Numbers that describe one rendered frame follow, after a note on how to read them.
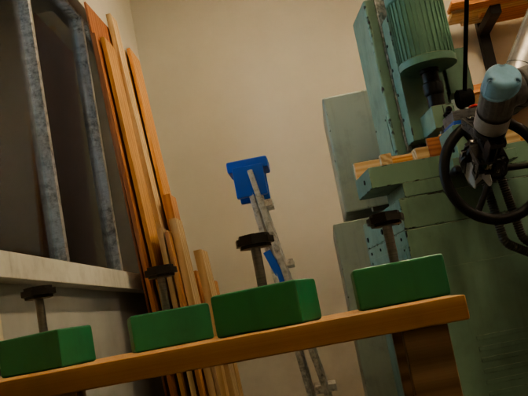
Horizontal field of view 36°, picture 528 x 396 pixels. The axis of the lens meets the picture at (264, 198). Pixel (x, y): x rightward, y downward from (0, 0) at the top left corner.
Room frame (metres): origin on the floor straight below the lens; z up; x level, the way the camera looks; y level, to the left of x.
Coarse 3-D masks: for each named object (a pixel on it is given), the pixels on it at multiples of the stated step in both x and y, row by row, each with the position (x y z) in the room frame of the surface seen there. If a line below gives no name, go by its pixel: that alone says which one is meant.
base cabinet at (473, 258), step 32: (448, 224) 2.24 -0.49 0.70; (480, 224) 2.25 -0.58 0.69; (384, 256) 2.55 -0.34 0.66; (416, 256) 2.23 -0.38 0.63; (448, 256) 2.24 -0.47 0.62; (480, 256) 2.25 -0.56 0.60; (512, 256) 2.25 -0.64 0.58; (480, 288) 2.24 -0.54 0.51; (512, 288) 2.25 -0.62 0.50; (480, 320) 2.24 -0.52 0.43; (512, 320) 2.25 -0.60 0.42; (480, 352) 2.24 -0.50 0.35; (512, 352) 2.25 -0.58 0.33; (480, 384) 2.24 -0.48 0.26; (512, 384) 2.25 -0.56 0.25
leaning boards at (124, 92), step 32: (96, 32) 3.57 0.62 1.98; (128, 64) 4.08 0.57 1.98; (128, 96) 3.81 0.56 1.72; (128, 128) 3.52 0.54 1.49; (128, 160) 3.45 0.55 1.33; (160, 160) 4.19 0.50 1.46; (128, 192) 3.41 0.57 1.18; (160, 192) 4.04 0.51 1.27; (160, 224) 3.80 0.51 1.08; (160, 256) 3.58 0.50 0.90; (192, 288) 3.48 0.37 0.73; (192, 384) 3.44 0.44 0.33; (224, 384) 3.44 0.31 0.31
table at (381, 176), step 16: (512, 144) 2.26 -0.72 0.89; (416, 160) 2.24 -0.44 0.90; (432, 160) 2.24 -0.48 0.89; (512, 160) 2.26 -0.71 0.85; (368, 176) 2.23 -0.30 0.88; (384, 176) 2.23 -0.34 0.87; (400, 176) 2.23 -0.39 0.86; (416, 176) 2.24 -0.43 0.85; (432, 176) 2.24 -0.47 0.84; (368, 192) 2.30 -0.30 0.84; (384, 192) 2.37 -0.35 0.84
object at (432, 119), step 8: (440, 104) 2.37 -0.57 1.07; (448, 104) 2.37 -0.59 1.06; (432, 112) 2.36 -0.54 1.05; (440, 112) 2.36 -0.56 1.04; (424, 120) 2.45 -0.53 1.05; (432, 120) 2.38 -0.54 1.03; (440, 120) 2.36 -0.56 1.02; (424, 128) 2.47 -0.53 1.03; (432, 128) 2.39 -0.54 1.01; (440, 128) 2.37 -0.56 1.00; (424, 136) 2.49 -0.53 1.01; (432, 136) 2.47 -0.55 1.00
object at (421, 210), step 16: (432, 192) 2.24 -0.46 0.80; (464, 192) 2.25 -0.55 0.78; (480, 192) 2.25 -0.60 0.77; (496, 192) 2.25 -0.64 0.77; (512, 192) 2.26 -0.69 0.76; (400, 208) 2.23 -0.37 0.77; (416, 208) 2.24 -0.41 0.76; (432, 208) 2.24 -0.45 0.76; (448, 208) 2.24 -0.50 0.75; (400, 224) 2.27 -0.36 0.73; (416, 224) 2.23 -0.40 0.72; (432, 224) 2.24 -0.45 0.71; (368, 240) 2.75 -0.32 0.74; (384, 240) 2.52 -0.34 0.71
